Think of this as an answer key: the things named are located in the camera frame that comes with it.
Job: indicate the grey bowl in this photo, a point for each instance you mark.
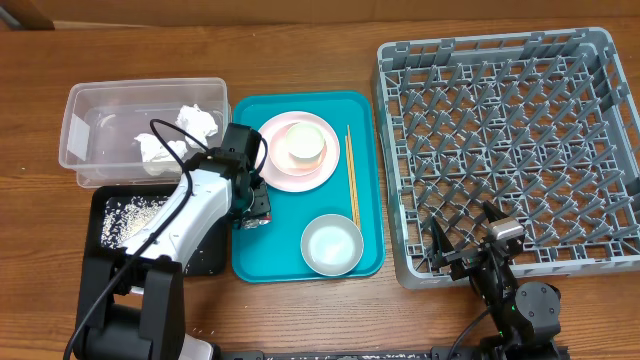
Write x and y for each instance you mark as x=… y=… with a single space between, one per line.
x=332 y=245

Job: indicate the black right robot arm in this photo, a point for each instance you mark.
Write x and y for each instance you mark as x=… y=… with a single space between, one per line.
x=526 y=315

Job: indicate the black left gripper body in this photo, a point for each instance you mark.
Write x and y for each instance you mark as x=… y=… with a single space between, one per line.
x=257 y=205

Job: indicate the left wooden chopstick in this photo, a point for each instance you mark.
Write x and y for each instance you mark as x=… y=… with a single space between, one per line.
x=351 y=190

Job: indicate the rice pile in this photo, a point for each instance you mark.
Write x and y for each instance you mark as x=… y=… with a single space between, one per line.
x=125 y=216

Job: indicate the small pink plate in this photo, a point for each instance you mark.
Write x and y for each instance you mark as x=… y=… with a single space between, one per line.
x=284 y=162

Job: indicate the teal serving tray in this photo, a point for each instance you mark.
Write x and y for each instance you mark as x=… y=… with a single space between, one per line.
x=272 y=253

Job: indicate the black plastic tray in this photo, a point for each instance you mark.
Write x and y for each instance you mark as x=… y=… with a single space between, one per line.
x=210 y=257

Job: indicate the white napkin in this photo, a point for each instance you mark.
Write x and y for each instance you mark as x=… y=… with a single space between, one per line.
x=198 y=123
x=155 y=156

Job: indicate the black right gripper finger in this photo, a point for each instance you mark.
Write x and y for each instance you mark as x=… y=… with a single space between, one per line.
x=493 y=213
x=441 y=246

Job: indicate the large pink plate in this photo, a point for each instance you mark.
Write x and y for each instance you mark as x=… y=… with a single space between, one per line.
x=289 y=183

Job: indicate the grey dishwasher rack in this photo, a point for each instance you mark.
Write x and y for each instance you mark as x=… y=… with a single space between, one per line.
x=542 y=124

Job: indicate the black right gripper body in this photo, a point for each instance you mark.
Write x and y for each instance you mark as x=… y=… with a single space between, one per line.
x=467 y=254

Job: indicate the clear plastic bin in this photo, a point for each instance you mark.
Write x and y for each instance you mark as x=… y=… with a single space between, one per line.
x=103 y=121

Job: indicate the cream cup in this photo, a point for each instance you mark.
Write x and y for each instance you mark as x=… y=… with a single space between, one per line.
x=305 y=142

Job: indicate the red wrapper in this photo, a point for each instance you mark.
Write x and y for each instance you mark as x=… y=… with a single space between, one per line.
x=254 y=222

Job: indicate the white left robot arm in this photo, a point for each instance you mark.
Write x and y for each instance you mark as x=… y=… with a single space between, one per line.
x=131 y=299

